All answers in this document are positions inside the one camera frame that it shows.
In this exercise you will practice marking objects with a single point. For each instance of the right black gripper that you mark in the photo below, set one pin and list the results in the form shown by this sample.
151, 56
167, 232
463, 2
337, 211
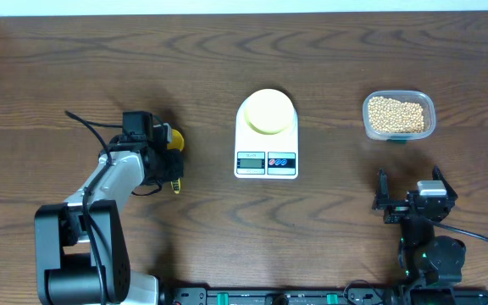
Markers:
396, 210

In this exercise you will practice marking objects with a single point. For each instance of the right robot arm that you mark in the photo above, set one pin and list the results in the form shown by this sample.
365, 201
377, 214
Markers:
429, 260

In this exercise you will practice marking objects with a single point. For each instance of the soybeans in container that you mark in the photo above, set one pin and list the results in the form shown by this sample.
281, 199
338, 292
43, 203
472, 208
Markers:
393, 116

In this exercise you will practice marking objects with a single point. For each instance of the pale yellow bowl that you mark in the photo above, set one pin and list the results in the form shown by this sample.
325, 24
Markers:
269, 112

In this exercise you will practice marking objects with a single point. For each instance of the white digital kitchen scale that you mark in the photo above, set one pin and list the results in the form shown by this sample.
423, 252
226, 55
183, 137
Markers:
262, 156

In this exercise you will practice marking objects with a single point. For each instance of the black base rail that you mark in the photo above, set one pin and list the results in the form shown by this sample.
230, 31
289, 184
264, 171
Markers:
358, 295

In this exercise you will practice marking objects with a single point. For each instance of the yellow plastic measuring scoop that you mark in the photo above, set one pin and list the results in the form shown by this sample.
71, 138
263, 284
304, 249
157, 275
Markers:
177, 142

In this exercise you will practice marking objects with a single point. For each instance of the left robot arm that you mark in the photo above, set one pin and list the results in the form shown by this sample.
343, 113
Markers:
81, 255

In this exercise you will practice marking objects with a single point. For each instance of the clear plastic container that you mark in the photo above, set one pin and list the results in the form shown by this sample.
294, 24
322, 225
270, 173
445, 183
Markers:
403, 96

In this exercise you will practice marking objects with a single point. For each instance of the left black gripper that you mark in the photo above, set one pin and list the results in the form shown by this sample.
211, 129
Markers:
177, 169

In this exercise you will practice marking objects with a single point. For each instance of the green tape strip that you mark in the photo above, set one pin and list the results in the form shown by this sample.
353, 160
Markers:
397, 141

